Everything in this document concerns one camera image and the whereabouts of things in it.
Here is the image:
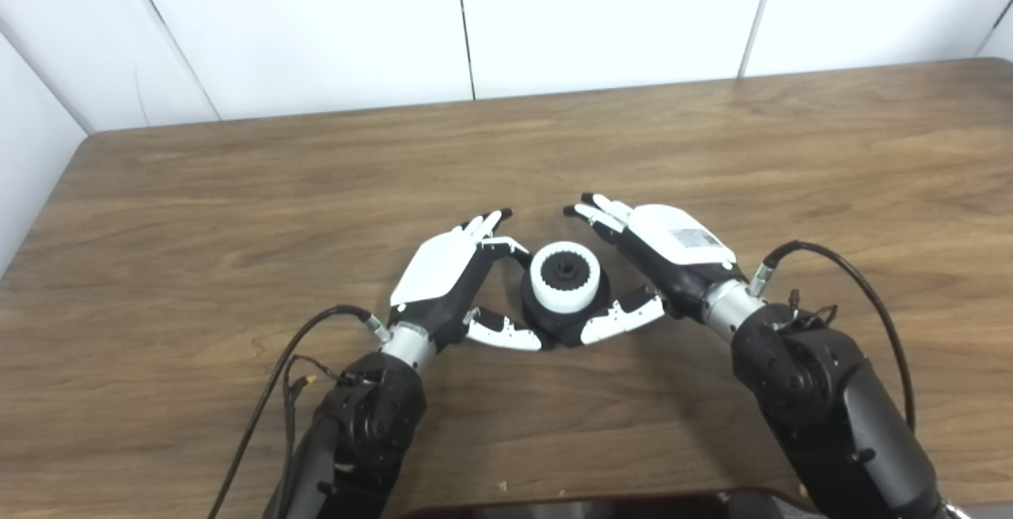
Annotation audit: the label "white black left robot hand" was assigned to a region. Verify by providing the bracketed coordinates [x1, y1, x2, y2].
[388, 208, 544, 353]

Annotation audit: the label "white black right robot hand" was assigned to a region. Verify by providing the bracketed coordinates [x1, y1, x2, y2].
[563, 192, 749, 347]

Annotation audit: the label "white plastic ring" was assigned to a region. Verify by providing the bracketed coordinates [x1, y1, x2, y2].
[529, 241, 602, 316]

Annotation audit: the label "round black plastic part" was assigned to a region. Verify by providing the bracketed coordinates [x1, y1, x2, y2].
[521, 241, 613, 348]

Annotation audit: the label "thin right arm wires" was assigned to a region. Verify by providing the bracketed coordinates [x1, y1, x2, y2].
[771, 289, 839, 335]

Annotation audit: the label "thin arm wires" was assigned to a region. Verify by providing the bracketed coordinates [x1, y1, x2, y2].
[771, 289, 839, 335]
[280, 354, 374, 519]

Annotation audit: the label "thin left arm wires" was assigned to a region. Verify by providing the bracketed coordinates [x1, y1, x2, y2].
[280, 354, 374, 519]

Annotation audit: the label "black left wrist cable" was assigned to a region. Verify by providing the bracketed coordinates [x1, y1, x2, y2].
[207, 305, 393, 519]

